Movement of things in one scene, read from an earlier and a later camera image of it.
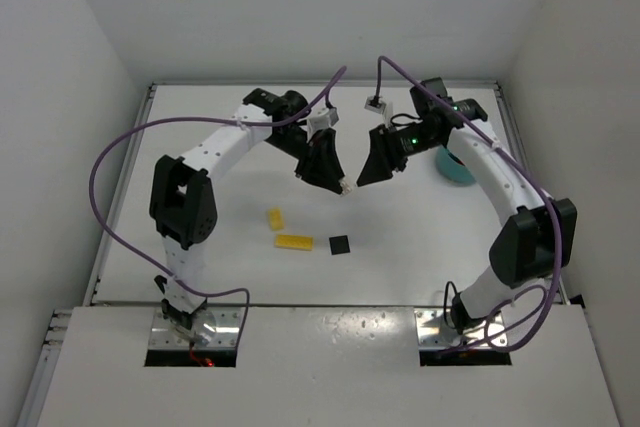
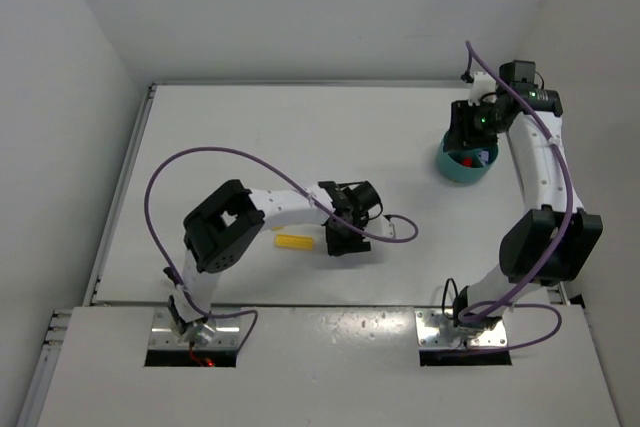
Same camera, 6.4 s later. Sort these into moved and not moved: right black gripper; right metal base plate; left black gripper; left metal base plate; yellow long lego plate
Moved: right black gripper; left black gripper
Not moved: right metal base plate; left metal base plate; yellow long lego plate
